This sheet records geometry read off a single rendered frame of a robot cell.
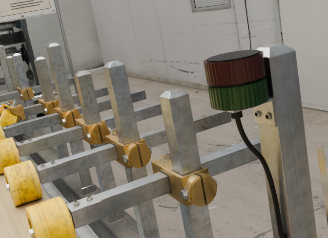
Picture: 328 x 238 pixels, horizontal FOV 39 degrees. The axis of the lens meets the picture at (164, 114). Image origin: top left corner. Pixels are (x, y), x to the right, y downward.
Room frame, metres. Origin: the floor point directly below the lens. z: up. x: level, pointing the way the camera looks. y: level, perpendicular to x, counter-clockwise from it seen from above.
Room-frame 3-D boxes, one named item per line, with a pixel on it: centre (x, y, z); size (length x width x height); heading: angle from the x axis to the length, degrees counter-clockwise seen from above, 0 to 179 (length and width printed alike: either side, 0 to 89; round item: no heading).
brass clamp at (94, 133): (1.19, 0.19, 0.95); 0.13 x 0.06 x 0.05; 24
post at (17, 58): (2.08, 0.59, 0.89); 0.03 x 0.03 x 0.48; 24
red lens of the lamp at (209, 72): (0.46, -0.08, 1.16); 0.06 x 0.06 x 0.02
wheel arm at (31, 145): (1.21, 0.18, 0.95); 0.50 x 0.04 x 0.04; 114
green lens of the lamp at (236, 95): (0.46, -0.08, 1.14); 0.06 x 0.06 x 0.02
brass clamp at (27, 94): (2.10, 0.60, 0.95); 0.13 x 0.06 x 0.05; 24
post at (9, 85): (2.54, 0.79, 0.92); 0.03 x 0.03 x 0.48; 24
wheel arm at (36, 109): (1.70, 0.32, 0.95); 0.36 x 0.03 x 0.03; 114
